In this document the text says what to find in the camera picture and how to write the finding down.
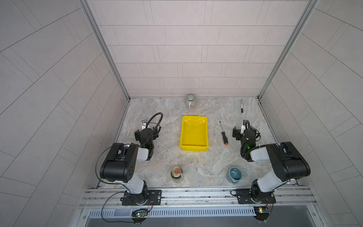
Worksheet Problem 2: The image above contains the black orange screwdriver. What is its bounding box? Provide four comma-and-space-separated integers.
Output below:
219, 122, 228, 146

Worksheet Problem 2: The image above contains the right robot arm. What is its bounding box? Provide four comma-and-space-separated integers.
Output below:
231, 120, 311, 205

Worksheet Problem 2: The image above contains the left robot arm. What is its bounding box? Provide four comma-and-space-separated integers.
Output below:
98, 120, 162, 206

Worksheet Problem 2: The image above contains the yellow plastic bin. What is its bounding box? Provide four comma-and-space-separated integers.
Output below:
180, 116, 209, 152

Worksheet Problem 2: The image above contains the teal ceramic mug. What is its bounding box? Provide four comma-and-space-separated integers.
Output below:
226, 166, 244, 183

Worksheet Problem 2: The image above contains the green tin can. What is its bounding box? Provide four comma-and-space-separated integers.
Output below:
171, 166, 184, 182

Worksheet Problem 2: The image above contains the ribbed grey ceramic cup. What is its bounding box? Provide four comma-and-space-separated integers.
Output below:
185, 94, 197, 108

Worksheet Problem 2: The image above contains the white slotted vent strip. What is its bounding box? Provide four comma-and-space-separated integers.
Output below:
88, 207, 256, 219

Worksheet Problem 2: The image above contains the right circuit board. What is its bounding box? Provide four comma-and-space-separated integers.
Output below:
253, 207, 270, 221

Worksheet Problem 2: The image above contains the circuit board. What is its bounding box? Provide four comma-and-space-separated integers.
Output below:
253, 207, 270, 221
131, 209, 148, 223

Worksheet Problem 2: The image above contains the left circuit board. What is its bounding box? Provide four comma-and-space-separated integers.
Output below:
131, 209, 148, 223

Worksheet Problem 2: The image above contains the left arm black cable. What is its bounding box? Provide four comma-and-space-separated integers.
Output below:
143, 112, 164, 145

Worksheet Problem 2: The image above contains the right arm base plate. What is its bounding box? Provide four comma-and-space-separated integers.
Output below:
233, 189, 276, 204

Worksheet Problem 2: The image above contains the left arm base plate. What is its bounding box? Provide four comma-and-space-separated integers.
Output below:
121, 190, 162, 206

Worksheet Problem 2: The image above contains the aluminium mounting rail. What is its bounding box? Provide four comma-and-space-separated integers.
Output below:
79, 185, 317, 209

